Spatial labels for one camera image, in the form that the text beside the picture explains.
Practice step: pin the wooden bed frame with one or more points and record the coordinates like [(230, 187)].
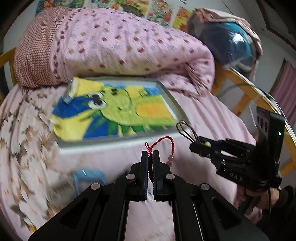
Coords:
[(249, 92)]

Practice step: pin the blue bag in plastic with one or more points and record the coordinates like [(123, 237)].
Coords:
[(230, 45)]

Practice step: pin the children's drawings on wall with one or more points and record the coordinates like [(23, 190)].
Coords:
[(166, 13)]

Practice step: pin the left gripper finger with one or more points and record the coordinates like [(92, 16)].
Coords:
[(208, 148)]

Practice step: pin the colourful frog drawing paper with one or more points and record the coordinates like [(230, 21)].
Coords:
[(111, 108)]

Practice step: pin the dark cord loop charm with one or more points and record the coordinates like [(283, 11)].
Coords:
[(187, 131)]

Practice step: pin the blue plastic object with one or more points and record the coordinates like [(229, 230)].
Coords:
[(89, 176)]

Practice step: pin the pink curtain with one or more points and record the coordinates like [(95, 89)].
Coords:
[(284, 90)]

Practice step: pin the small blue white box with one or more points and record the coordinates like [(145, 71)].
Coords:
[(71, 90)]

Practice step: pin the black camera box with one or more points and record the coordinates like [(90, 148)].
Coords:
[(271, 128)]

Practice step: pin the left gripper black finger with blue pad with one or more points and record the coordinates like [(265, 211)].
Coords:
[(140, 182), (160, 170)]

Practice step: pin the grey shallow tray box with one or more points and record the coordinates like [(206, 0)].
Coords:
[(120, 111)]

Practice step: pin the person's right hand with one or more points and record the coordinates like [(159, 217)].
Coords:
[(263, 199)]

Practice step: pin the pink floral bed sheet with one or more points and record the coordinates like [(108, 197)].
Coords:
[(30, 159)]

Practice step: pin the pink dotted rolled quilt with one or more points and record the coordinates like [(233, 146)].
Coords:
[(61, 43)]

